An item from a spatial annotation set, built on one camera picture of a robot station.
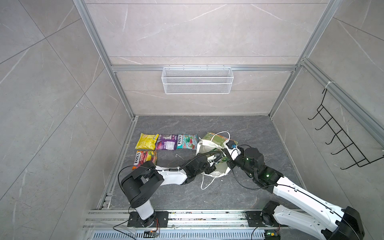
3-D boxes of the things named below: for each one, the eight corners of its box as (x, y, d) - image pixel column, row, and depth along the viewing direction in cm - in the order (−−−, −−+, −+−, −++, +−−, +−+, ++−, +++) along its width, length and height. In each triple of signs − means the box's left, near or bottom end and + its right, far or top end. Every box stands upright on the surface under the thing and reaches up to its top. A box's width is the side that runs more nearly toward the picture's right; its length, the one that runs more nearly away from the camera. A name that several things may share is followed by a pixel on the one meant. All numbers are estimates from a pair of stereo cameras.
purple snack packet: (156, 150, 101) (155, 147, 99) (158, 136, 108) (158, 134, 106) (175, 150, 101) (175, 147, 99) (177, 136, 108) (176, 134, 106)
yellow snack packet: (136, 150, 101) (134, 146, 98) (140, 137, 109) (138, 133, 105) (155, 150, 101) (154, 146, 98) (158, 137, 109) (157, 133, 105)
